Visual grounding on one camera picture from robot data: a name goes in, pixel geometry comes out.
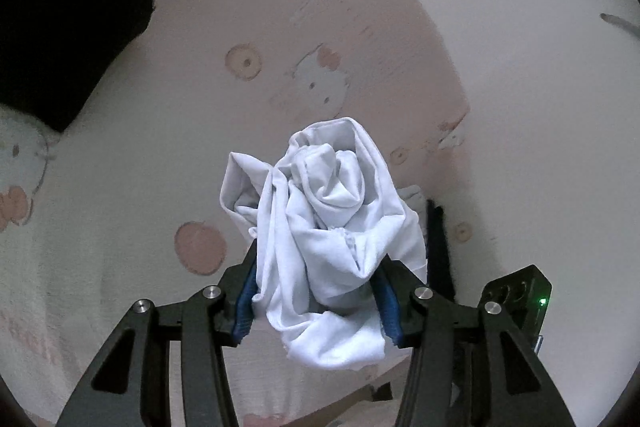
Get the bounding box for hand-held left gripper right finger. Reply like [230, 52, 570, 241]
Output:
[372, 259, 576, 427]

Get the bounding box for white shirt with dark trim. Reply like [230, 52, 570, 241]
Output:
[219, 117, 430, 370]

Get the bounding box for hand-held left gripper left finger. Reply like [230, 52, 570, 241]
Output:
[55, 244, 261, 427]

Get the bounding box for pink white cat-print blanket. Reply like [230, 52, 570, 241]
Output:
[0, 0, 476, 427]

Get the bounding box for long black garment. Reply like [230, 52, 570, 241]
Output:
[425, 199, 458, 303]

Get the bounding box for folded black garment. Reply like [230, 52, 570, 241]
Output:
[0, 0, 156, 134]

